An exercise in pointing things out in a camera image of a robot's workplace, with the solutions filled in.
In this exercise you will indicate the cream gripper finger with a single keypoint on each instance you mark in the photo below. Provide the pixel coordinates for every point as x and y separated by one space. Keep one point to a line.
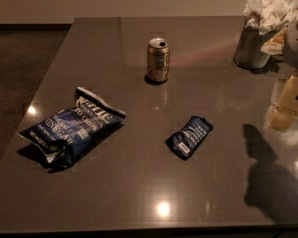
283 111

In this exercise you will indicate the blue kettle chip bag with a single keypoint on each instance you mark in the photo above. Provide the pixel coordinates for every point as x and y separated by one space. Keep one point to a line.
66 136

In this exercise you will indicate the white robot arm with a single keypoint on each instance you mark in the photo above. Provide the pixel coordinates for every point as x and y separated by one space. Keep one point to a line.
290 48

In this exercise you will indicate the blue rxbar blueberry wrapper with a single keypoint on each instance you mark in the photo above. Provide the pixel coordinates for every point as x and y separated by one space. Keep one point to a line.
185 142

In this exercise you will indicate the metal cup container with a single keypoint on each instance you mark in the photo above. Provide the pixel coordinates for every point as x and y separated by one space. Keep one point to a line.
248 53

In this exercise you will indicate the gold soda can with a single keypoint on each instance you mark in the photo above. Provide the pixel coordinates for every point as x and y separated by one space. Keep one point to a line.
158 59

